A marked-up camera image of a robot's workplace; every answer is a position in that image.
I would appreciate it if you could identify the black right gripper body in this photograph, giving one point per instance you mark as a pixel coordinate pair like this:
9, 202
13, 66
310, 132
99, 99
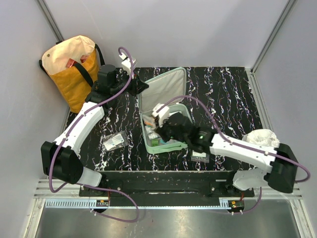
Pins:
167, 133

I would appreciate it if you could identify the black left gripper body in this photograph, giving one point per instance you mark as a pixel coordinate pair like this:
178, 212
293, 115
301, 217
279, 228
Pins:
132, 87

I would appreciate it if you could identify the small green box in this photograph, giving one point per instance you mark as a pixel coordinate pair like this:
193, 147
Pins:
155, 142

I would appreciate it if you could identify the white pill bottle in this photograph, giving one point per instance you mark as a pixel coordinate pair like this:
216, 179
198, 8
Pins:
149, 130

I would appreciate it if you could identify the brown bottle orange cap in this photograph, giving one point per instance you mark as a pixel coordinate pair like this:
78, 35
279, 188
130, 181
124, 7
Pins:
149, 121

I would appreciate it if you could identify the mint green medicine case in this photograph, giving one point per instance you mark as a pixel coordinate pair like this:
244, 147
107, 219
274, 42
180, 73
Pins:
161, 89

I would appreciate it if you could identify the clear bag white leaflets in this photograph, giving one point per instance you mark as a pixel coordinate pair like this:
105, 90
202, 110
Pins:
114, 141

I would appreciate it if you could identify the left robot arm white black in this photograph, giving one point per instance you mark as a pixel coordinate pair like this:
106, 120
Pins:
60, 158

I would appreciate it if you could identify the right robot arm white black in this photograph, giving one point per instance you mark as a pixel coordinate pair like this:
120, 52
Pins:
274, 167

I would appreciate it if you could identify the clear bag white pads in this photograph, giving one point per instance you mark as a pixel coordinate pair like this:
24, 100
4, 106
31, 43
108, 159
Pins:
200, 157

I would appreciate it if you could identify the orange tote bag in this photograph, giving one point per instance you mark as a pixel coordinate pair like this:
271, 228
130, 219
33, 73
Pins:
73, 66

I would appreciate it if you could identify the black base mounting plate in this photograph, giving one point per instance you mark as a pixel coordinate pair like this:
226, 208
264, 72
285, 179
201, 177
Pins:
171, 188

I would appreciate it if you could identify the white crumpled cloth bag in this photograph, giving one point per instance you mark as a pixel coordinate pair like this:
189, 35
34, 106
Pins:
262, 137

